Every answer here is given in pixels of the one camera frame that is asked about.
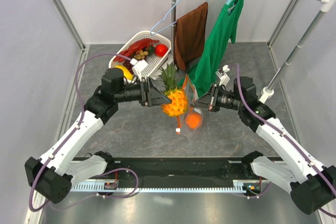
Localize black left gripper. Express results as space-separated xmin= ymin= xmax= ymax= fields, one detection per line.
xmin=114 ymin=77 xmax=171 ymax=107

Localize dark green plastic avocado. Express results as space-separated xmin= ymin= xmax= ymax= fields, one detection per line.
xmin=147 ymin=45 xmax=155 ymax=57

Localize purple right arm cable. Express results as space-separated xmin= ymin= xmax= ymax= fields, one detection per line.
xmin=230 ymin=63 xmax=336 ymax=218

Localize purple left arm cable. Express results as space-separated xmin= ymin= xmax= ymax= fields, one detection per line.
xmin=28 ymin=53 xmax=140 ymax=213

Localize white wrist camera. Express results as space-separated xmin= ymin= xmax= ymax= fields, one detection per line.
xmin=216 ymin=65 xmax=230 ymax=86
xmin=130 ymin=59 xmax=148 ymax=79

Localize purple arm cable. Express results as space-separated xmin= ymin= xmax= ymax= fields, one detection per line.
xmin=230 ymin=63 xmax=336 ymax=218
xmin=28 ymin=53 xmax=140 ymax=213

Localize yellow plastic mango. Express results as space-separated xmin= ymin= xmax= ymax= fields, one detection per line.
xmin=114 ymin=65 xmax=133 ymax=81

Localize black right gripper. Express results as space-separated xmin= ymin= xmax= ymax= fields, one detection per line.
xmin=191 ymin=83 xmax=244 ymax=112

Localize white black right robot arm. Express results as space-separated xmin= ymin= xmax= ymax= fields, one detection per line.
xmin=192 ymin=77 xmax=335 ymax=215

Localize clear zip top bag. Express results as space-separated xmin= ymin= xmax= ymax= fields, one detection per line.
xmin=176 ymin=75 xmax=203 ymax=143

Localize white perforated plastic basket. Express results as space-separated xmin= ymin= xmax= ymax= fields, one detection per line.
xmin=117 ymin=30 xmax=171 ymax=80

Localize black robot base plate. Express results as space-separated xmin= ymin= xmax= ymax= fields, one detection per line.
xmin=105 ymin=157 xmax=268 ymax=186

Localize dark purple plastic grapes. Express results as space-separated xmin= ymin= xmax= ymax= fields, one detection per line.
xmin=123 ymin=60 xmax=133 ymax=71

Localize green t-shirt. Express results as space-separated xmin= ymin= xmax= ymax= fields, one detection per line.
xmin=185 ymin=0 xmax=244 ymax=97

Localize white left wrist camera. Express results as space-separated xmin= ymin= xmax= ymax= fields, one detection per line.
xmin=130 ymin=59 xmax=148 ymax=79

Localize tan plastic longan bunch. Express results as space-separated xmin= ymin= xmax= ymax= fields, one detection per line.
xmin=134 ymin=50 xmax=149 ymax=60

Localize light blue wire hanger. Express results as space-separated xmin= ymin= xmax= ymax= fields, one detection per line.
xmin=150 ymin=0 xmax=208 ymax=35

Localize silver metal clothes rack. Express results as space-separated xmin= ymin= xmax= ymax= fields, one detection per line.
xmin=171 ymin=0 xmax=335 ymax=103

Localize white slotted cable duct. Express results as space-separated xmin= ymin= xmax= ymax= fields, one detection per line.
xmin=70 ymin=179 xmax=255 ymax=194

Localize orange plastic orange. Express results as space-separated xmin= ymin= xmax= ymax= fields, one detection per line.
xmin=185 ymin=112 xmax=203 ymax=130

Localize red plastic tomato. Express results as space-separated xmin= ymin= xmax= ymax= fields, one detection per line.
xmin=155 ymin=44 xmax=168 ymax=58

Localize brown towel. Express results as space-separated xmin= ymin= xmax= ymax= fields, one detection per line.
xmin=174 ymin=2 xmax=208 ymax=71

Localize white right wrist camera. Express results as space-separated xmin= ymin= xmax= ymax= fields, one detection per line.
xmin=216 ymin=65 xmax=230 ymax=86

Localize red plastic lobster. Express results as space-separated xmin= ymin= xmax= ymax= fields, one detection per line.
xmin=119 ymin=38 xmax=159 ymax=59

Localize orange plastic pineapple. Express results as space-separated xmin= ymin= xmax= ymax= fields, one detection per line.
xmin=160 ymin=63 xmax=188 ymax=117

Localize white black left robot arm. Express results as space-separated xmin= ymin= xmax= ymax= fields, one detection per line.
xmin=25 ymin=68 xmax=172 ymax=204

